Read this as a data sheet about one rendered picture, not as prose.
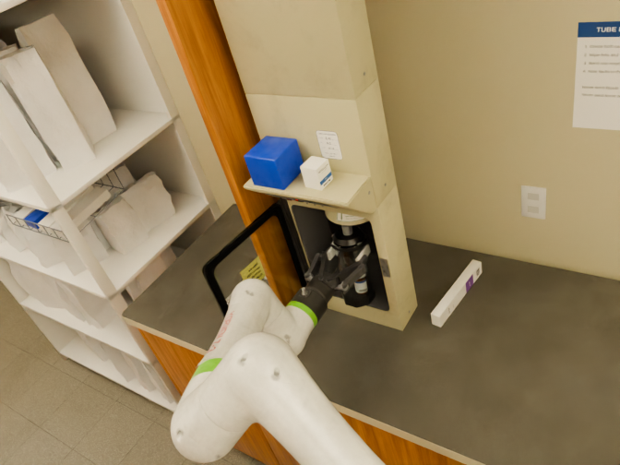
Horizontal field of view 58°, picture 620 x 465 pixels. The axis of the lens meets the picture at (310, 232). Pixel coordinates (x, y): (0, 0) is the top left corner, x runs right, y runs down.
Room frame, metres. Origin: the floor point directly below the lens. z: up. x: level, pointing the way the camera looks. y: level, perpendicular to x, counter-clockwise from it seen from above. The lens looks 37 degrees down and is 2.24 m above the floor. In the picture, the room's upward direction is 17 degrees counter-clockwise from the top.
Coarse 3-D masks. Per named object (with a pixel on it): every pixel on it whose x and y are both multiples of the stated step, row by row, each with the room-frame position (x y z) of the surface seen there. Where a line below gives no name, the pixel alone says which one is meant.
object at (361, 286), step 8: (344, 248) 1.19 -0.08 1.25; (360, 248) 1.20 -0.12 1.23; (336, 256) 1.23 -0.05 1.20; (344, 256) 1.20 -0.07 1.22; (352, 256) 1.19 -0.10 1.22; (344, 264) 1.20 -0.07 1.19; (368, 264) 1.21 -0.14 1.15; (368, 272) 1.20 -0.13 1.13; (360, 280) 1.19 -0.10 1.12; (368, 280) 1.20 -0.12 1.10; (352, 288) 1.19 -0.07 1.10; (360, 288) 1.18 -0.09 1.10; (368, 288) 1.19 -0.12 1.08; (352, 296) 1.19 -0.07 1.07; (360, 296) 1.18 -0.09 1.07
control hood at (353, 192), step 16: (336, 176) 1.16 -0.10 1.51; (352, 176) 1.14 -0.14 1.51; (368, 176) 1.11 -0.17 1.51; (272, 192) 1.18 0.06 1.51; (288, 192) 1.15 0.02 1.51; (304, 192) 1.13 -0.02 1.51; (320, 192) 1.11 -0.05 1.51; (336, 192) 1.09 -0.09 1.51; (352, 192) 1.07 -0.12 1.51; (368, 192) 1.10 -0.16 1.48; (352, 208) 1.05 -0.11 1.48; (368, 208) 1.09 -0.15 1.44
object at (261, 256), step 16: (272, 224) 1.28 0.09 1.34; (256, 240) 1.24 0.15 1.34; (272, 240) 1.27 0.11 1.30; (240, 256) 1.19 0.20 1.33; (256, 256) 1.22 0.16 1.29; (272, 256) 1.26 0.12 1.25; (288, 256) 1.29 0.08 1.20; (224, 272) 1.15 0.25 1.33; (240, 272) 1.18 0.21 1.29; (256, 272) 1.21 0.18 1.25; (272, 272) 1.24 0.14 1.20; (288, 272) 1.28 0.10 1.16; (224, 288) 1.14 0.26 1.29; (272, 288) 1.23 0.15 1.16; (288, 288) 1.27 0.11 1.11
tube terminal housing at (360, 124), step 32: (256, 96) 1.31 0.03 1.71; (288, 96) 1.24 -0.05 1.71; (256, 128) 1.33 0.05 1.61; (288, 128) 1.26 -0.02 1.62; (320, 128) 1.19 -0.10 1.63; (352, 128) 1.13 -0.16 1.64; (384, 128) 1.19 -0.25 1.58; (352, 160) 1.14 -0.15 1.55; (384, 160) 1.17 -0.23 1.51; (384, 192) 1.15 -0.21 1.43; (384, 224) 1.13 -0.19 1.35; (384, 256) 1.12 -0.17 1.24; (384, 320) 1.16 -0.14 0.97
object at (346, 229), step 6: (342, 228) 1.24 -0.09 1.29; (348, 228) 1.23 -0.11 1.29; (354, 228) 1.26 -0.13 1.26; (336, 234) 1.25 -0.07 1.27; (342, 234) 1.24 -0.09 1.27; (348, 234) 1.23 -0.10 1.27; (354, 234) 1.22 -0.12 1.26; (360, 234) 1.22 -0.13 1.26; (336, 240) 1.23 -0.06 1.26; (342, 240) 1.21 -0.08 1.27; (348, 240) 1.21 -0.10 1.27; (354, 240) 1.20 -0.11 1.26; (360, 240) 1.21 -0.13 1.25
